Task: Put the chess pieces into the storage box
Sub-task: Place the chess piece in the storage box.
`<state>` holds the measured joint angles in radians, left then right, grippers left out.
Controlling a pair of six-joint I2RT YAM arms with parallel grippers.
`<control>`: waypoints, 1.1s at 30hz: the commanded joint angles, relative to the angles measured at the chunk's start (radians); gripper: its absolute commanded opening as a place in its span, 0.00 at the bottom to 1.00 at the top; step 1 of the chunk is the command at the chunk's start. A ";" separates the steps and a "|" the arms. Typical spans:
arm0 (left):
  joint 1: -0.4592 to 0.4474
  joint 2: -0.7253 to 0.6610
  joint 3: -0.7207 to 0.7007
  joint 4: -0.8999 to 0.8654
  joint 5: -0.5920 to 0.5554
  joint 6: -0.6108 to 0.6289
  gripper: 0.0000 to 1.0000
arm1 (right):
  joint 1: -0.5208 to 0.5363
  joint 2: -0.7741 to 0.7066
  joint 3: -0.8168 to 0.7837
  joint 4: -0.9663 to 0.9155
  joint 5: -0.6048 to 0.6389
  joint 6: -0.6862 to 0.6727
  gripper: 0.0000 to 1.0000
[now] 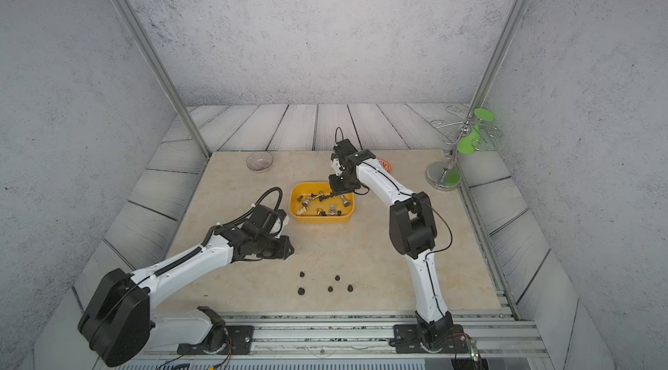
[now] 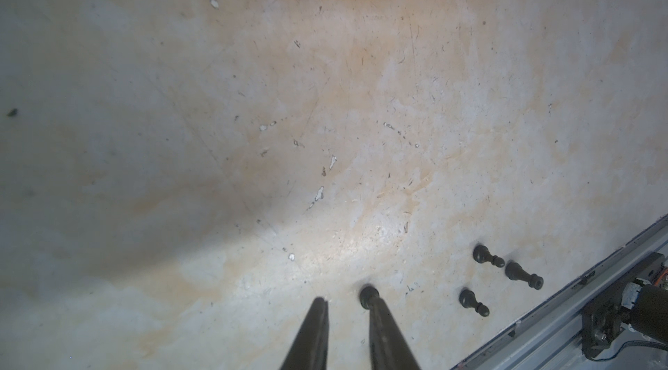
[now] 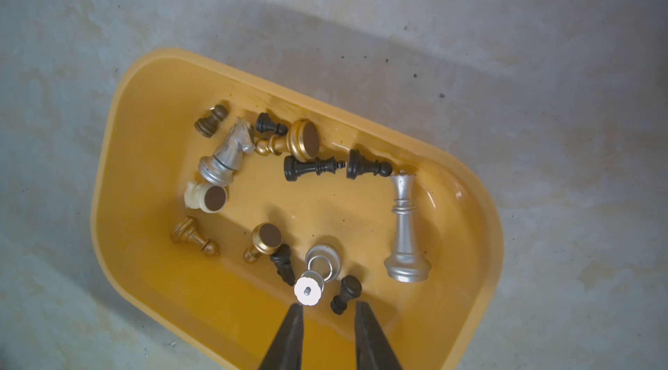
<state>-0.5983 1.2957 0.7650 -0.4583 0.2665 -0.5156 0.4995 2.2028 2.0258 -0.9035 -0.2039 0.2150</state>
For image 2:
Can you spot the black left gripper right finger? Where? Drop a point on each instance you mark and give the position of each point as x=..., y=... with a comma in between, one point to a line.
x=389, y=349

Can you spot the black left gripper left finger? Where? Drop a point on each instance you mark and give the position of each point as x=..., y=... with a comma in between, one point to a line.
x=310, y=347

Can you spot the aluminium rail frame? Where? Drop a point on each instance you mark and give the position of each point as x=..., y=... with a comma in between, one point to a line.
x=550, y=336

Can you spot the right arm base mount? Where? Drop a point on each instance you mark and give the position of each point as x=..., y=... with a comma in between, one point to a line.
x=634, y=301

